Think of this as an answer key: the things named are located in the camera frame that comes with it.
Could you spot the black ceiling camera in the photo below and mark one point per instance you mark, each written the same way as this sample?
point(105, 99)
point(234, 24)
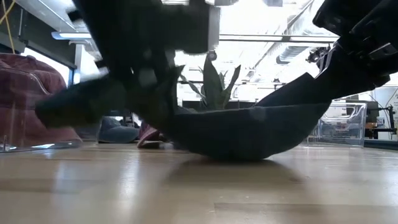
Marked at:
point(212, 55)

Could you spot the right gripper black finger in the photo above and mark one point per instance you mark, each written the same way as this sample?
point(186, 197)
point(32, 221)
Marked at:
point(345, 77)

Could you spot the black background machine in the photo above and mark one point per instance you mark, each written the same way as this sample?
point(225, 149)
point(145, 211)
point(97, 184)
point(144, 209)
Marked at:
point(373, 112)

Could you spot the navy blue baseball cap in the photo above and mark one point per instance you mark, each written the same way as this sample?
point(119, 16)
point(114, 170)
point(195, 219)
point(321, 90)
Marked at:
point(118, 133)
point(248, 133)

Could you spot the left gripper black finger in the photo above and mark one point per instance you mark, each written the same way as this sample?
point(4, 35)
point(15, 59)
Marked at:
point(152, 96)

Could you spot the green snake plant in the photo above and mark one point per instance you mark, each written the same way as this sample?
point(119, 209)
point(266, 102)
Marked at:
point(213, 90)

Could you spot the clear plastic bin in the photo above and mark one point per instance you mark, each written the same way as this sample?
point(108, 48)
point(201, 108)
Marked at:
point(37, 145)
point(342, 130)

